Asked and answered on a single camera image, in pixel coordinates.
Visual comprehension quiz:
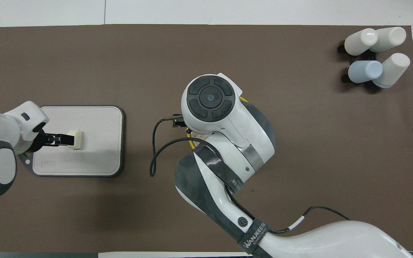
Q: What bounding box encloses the white steamed bun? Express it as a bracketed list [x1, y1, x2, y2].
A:
[67, 130, 83, 150]

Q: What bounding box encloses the black cup rack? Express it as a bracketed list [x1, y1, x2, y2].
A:
[337, 41, 382, 92]

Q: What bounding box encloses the black cable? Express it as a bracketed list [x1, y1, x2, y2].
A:
[149, 114, 351, 234]

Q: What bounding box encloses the yellow rimmed plate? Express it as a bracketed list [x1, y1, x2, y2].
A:
[187, 94, 247, 149]

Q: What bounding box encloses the black printed velcro strap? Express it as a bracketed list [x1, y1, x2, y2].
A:
[237, 216, 270, 254]

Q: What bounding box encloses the light blue cup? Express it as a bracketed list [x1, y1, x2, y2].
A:
[348, 60, 384, 84]

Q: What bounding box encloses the white cup blue base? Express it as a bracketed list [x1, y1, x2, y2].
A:
[372, 53, 411, 89]

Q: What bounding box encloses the brown table mat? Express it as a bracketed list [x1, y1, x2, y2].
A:
[0, 24, 413, 253]

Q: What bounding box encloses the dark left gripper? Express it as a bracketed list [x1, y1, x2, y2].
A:
[31, 130, 71, 154]

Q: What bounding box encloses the grey cutting board dark rim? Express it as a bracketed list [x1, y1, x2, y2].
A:
[15, 105, 125, 178]

